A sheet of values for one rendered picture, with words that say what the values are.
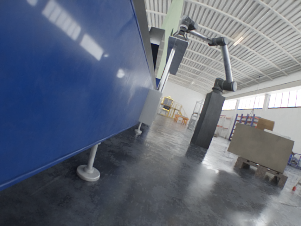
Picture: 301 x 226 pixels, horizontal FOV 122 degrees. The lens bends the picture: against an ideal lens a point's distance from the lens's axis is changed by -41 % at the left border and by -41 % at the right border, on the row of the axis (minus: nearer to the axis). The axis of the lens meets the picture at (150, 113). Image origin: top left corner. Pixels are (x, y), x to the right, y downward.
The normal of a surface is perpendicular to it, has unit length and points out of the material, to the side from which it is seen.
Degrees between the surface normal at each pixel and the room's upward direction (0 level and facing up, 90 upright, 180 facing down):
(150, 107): 90
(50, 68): 90
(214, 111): 90
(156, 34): 89
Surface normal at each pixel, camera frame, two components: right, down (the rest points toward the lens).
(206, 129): -0.02, 0.02
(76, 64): 0.94, 0.33
